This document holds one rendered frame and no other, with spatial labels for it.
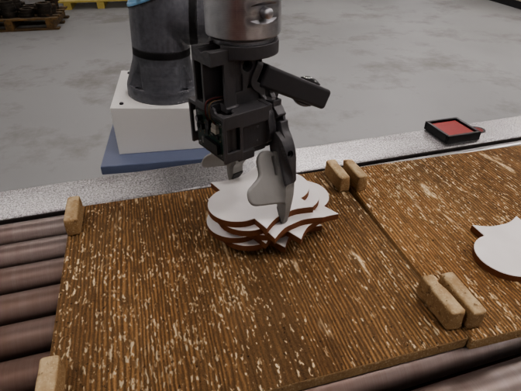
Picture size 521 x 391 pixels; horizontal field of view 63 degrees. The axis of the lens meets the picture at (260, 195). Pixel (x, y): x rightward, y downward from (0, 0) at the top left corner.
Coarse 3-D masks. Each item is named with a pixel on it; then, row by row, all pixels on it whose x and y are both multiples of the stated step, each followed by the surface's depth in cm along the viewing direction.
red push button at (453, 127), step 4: (436, 124) 88; (440, 124) 88; (444, 124) 88; (448, 124) 88; (452, 124) 88; (456, 124) 88; (460, 124) 88; (440, 128) 86; (444, 128) 86; (448, 128) 86; (452, 128) 86; (456, 128) 86; (460, 128) 86; (464, 128) 86; (448, 132) 85; (452, 132) 85; (456, 132) 85; (460, 132) 85; (464, 132) 85; (468, 132) 85
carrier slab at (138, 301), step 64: (192, 192) 66; (64, 256) 54; (128, 256) 54; (192, 256) 54; (256, 256) 54; (320, 256) 54; (384, 256) 54; (64, 320) 45; (128, 320) 45; (192, 320) 45; (256, 320) 45; (320, 320) 45; (384, 320) 45; (128, 384) 39; (192, 384) 39; (256, 384) 39; (320, 384) 41
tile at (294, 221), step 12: (312, 192) 57; (312, 204) 55; (300, 216) 53; (312, 216) 53; (228, 228) 51; (240, 228) 51; (252, 228) 51; (276, 228) 51; (288, 228) 51; (276, 240) 50
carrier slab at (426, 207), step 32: (416, 160) 74; (448, 160) 74; (480, 160) 74; (512, 160) 74; (352, 192) 67; (384, 192) 66; (416, 192) 66; (448, 192) 66; (480, 192) 66; (512, 192) 66; (384, 224) 59; (416, 224) 59; (448, 224) 59; (480, 224) 59; (416, 256) 54; (448, 256) 54; (480, 288) 49; (512, 288) 49; (512, 320) 45
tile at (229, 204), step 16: (240, 176) 59; (256, 176) 59; (224, 192) 55; (240, 192) 55; (304, 192) 55; (208, 208) 53; (224, 208) 52; (240, 208) 52; (256, 208) 52; (272, 208) 52; (304, 208) 53; (224, 224) 51; (240, 224) 51; (256, 224) 51; (272, 224) 51
